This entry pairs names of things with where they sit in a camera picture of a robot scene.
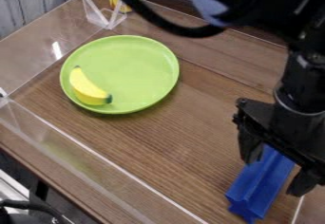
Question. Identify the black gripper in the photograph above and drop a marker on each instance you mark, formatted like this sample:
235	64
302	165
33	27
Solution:
291	125

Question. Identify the blue cross-shaped block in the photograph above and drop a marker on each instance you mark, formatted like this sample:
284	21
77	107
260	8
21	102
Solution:
257	185

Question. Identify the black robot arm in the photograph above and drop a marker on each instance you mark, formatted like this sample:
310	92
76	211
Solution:
296	20

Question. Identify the green plastic plate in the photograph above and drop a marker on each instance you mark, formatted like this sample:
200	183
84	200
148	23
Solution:
134	67

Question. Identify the yellow toy banana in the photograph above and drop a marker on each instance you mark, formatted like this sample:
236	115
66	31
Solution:
86	90

